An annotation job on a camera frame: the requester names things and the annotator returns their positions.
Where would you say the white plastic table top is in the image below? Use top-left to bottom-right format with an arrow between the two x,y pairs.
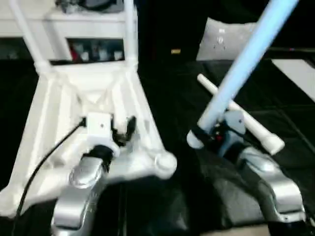
0,61 -> 178,220

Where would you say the small red bottle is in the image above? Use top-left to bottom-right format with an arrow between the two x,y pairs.
72,45 -> 82,61

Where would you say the white flat board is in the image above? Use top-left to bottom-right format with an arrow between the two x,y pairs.
272,59 -> 315,103

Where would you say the white plastic bag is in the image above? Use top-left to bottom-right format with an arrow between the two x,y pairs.
196,17 -> 259,62

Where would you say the black box with yellow label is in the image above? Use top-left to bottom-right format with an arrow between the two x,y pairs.
138,0 -> 210,63

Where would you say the white cabinet with glass doors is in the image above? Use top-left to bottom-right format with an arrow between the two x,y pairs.
0,0 -> 139,65

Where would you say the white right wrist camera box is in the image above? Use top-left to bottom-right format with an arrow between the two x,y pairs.
223,110 -> 248,137

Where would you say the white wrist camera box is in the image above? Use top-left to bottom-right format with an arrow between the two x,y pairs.
223,110 -> 248,137
84,112 -> 116,149

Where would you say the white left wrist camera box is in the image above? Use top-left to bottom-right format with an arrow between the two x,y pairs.
84,112 -> 116,149

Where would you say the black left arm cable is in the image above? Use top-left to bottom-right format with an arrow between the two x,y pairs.
14,122 -> 88,223

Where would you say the black bag with cables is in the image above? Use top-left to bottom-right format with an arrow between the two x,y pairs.
56,0 -> 125,13

